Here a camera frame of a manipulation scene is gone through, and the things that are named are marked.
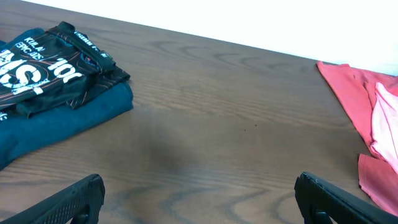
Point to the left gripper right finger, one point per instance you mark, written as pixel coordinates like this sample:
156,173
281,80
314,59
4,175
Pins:
321,202

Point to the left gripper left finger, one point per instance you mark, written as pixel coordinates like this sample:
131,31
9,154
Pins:
78,203

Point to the black orange-patterned jersey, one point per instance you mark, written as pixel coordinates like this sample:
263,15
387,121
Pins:
43,69

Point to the light pink shirt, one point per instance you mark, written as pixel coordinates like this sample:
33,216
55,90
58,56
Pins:
384,125

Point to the red shirt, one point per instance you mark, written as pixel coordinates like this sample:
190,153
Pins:
355,89

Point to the folded dark blue garment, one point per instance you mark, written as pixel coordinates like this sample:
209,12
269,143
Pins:
21,135

